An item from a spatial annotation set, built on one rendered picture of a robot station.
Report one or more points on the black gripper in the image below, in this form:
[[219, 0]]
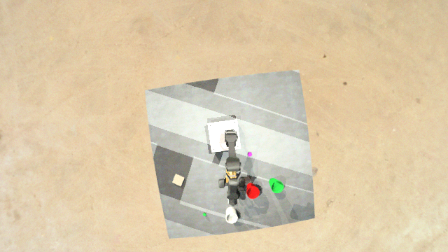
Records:
[[222, 182]]

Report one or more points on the cream flat slab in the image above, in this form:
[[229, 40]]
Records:
[[178, 180]]

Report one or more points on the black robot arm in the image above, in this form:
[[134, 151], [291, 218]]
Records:
[[232, 164]]

